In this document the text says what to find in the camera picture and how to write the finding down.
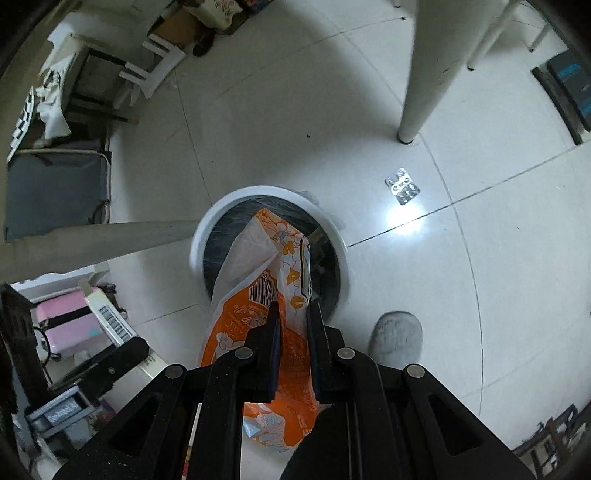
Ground orange snack bag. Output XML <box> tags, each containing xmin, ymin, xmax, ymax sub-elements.
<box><xmin>197</xmin><ymin>208</ymin><xmax>325</xmax><ymax>453</ymax></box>

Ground white medicine box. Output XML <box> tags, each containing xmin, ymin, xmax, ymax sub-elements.
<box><xmin>80</xmin><ymin>281</ymin><xmax>168</xmax><ymax>412</ymax></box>

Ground white trash bin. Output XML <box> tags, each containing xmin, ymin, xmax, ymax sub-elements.
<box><xmin>189</xmin><ymin>185</ymin><xmax>349</xmax><ymax>322</ymax></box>

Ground grey slipper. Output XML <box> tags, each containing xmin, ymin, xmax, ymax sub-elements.
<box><xmin>368</xmin><ymin>311</ymin><xmax>424</xmax><ymax>369</ymax></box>

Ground pink suitcase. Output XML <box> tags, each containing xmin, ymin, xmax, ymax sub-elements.
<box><xmin>35</xmin><ymin>289</ymin><xmax>110</xmax><ymax>361</ymax></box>

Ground silver pill blister pack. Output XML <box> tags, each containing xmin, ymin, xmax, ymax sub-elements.
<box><xmin>385</xmin><ymin>168</ymin><xmax>421</xmax><ymax>206</ymax></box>

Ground white table leg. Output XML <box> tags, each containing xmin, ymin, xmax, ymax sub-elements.
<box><xmin>1</xmin><ymin>220</ymin><xmax>198</xmax><ymax>283</ymax></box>
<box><xmin>397</xmin><ymin>0</ymin><xmax>497</xmax><ymax>144</ymax></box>

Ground dark folding bed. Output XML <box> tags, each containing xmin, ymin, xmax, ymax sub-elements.
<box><xmin>4</xmin><ymin>149</ymin><xmax>111</xmax><ymax>242</ymax></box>

